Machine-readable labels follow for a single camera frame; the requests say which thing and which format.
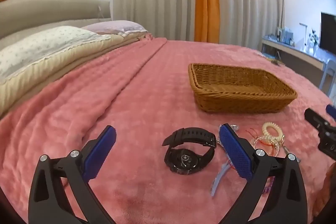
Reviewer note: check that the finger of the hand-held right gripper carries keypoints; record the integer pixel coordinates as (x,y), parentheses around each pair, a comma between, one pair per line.
(331,110)
(315,117)

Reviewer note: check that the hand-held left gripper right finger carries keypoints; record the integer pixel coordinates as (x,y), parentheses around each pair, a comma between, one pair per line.
(235,150)

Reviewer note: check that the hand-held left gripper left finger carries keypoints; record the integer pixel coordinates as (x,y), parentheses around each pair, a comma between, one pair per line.
(99,150)

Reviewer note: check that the light blue hair clip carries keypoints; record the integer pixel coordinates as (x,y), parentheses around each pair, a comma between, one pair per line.
(219,178)

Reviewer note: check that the silver hair clip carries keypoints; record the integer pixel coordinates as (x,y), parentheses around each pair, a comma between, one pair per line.
(291,154)

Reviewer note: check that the black wrist watch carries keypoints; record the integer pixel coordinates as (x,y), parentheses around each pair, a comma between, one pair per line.
(189,134)

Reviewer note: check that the brown wicker basket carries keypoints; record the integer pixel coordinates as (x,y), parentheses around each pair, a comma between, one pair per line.
(236,92)

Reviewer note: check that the grey chair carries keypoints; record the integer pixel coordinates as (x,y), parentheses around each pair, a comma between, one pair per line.
(329,74)

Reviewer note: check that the pink fleece blanket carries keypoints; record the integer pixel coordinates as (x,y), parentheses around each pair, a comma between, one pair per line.
(118,98)

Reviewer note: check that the long grey desk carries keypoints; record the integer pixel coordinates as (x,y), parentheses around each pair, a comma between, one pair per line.
(294,50)

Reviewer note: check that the small potted plant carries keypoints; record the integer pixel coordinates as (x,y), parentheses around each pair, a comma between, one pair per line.
(313,39)

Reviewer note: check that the black monitor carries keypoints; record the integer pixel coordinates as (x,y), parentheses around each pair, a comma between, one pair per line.
(329,31)

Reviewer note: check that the white desk lamp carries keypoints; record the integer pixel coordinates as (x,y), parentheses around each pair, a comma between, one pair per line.
(305,32)

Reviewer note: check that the row of books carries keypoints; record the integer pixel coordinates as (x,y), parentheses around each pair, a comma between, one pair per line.
(284,35)

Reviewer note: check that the beige quilt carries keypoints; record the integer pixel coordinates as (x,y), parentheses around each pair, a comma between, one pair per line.
(52,66)

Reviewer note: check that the floral white pillow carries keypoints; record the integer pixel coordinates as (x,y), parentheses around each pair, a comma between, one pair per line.
(44,45)

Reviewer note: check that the light purple pillow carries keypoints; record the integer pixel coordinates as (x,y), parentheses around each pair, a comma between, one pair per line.
(115,26)

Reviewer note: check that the beige padded headboard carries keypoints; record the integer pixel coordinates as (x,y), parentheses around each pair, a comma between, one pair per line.
(52,7)

